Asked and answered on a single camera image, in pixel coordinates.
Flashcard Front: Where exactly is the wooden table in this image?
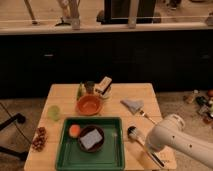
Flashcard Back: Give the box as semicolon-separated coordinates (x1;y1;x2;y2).
23;82;178;171

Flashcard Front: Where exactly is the brown grape bunch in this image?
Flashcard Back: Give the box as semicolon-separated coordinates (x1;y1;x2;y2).
32;127;47;152

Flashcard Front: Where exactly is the dark brown bowl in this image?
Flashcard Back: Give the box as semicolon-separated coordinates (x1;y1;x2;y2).
78;125;105;153

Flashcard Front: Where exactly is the orange red bowl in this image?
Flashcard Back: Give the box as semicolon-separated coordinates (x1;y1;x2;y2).
76;95;102;116

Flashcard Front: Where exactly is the green plastic cup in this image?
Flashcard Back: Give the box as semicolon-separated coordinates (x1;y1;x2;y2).
47;105;60;121

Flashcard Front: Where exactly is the orange fruit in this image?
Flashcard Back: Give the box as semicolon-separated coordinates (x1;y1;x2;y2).
69;124;81;138

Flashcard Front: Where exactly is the black chair base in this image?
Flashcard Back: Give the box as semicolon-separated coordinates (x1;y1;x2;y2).
0;103;29;161

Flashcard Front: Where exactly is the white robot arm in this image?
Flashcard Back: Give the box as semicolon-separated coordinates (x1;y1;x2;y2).
145;114;213;169

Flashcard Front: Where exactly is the green yellow bottle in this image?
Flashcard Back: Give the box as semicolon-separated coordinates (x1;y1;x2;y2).
76;82;84;101

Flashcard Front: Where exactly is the blue sponge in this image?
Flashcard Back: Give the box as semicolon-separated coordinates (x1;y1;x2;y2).
80;129;102;149

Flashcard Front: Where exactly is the dark glass cup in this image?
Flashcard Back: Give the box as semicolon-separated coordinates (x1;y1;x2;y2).
84;81;95;94

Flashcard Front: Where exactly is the white black dish brush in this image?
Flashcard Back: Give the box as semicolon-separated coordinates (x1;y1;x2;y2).
127;126;164;168

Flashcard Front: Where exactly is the green plastic tray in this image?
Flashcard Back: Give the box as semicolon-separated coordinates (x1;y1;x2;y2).
55;117;125;171

